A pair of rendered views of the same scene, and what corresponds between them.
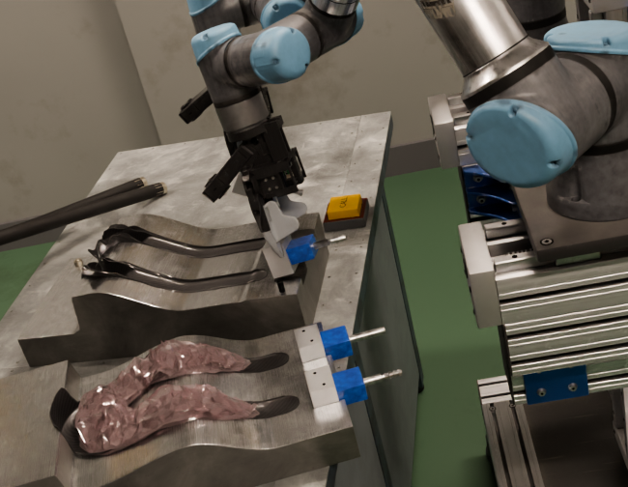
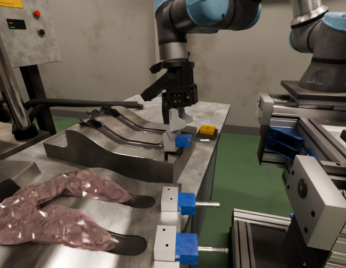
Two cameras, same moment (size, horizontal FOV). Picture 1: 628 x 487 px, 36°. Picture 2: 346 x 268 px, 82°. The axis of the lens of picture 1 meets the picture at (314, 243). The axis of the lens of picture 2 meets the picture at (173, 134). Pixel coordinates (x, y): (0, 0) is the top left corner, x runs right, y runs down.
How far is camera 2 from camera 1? 0.98 m
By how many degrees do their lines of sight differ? 6
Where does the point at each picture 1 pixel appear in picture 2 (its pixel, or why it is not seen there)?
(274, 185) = (179, 99)
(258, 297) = (152, 158)
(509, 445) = (242, 243)
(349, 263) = (203, 153)
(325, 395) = (165, 255)
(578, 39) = not seen: outside the picture
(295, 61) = (216, 6)
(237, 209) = not seen: hidden behind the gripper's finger
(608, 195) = not seen: outside the picture
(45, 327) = (58, 140)
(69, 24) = (142, 66)
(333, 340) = (185, 202)
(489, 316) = (322, 241)
